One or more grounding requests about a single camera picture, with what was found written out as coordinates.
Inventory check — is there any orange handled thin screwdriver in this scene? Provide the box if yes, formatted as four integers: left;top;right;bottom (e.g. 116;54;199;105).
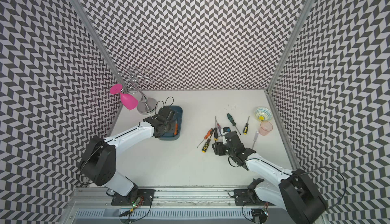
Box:
197;128;214;147

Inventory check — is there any long orange black screwdriver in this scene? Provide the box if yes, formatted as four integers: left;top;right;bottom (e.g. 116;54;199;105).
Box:
174;119;178;136

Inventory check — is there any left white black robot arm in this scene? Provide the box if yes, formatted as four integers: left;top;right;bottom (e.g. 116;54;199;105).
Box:
78;106;183;197

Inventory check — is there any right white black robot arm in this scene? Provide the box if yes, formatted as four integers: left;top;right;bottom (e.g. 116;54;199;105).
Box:
212;132;329;224

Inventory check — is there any black yellow-tip screwdriver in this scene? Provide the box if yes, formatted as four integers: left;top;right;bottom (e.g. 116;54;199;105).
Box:
214;117;218;141

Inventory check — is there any teal plastic storage box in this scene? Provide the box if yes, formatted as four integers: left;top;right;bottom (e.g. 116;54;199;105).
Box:
159;106;183;141

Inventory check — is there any small yellow black screwdriver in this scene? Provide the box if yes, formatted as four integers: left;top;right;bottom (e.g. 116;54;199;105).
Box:
243;116;250;135

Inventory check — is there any chrome glass holder stand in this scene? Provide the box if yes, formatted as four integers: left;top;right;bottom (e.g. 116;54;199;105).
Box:
118;69;157;115

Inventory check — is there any pink plastic wine glass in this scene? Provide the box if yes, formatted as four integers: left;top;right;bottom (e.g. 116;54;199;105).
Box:
110;84;139;110

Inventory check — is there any pink translucent cup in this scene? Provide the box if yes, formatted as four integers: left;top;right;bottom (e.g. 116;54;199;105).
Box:
259;121;273;136

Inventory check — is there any patterned ceramic bowl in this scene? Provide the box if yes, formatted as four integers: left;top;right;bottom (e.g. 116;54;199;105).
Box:
255;107;273;121

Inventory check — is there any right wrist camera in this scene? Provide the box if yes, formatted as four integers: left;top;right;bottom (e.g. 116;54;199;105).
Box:
221;126;231;144

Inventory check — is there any purple handled screwdriver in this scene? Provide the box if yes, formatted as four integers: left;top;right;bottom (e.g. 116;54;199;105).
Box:
215;117;222;136

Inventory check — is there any green handled screwdriver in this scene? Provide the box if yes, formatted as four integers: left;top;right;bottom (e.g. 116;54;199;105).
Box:
227;113;241;135

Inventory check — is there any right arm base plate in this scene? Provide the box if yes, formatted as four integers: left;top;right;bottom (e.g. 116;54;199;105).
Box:
229;178;280;206

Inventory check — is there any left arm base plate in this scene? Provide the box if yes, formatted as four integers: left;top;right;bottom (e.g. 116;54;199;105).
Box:
111;188;155;206

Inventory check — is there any aluminium front rail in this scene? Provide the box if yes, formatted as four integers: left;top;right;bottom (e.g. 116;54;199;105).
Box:
71;187;286;208

